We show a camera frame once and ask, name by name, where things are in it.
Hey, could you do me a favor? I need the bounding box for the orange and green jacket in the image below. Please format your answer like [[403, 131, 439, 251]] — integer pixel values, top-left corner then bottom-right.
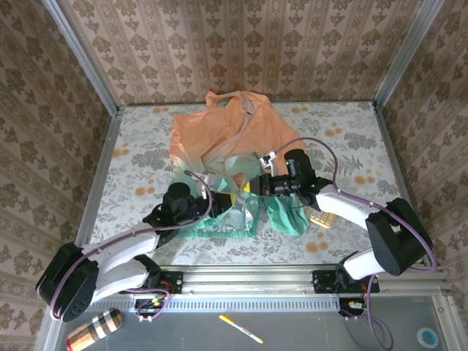
[[170, 89, 310, 241]]

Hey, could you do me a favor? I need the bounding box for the beige calculator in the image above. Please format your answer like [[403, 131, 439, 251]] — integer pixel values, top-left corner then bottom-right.
[[306, 207, 338, 230]]

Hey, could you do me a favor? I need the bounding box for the yellow white marker pen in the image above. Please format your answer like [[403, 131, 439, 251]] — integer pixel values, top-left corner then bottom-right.
[[218, 314, 264, 344]]

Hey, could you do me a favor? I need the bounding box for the striped wooden cylinder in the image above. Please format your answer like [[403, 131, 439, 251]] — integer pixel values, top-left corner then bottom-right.
[[65, 307, 124, 347]]

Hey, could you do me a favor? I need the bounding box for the blue tape roll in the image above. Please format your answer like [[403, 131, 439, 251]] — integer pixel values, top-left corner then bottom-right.
[[416, 327, 439, 348]]

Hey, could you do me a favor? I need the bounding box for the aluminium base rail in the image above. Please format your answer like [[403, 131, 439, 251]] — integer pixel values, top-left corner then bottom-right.
[[50, 265, 449, 298]]

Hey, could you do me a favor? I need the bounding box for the aluminium table side rail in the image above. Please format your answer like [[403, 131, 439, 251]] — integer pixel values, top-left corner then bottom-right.
[[371, 102, 431, 267], [54, 105, 122, 290]]

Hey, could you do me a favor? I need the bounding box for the purple base cable short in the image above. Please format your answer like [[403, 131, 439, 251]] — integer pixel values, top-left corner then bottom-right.
[[124, 283, 173, 323]]

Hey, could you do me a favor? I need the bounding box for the slotted grey cable duct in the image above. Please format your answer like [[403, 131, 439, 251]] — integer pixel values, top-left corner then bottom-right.
[[64, 294, 341, 312]]

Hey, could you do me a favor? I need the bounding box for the aluminium frame post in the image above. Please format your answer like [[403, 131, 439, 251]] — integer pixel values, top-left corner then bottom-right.
[[372, 0, 445, 107], [42, 0, 121, 115]]

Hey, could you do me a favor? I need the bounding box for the purple base cable long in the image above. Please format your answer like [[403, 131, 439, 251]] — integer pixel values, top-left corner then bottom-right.
[[343, 272, 396, 347]]

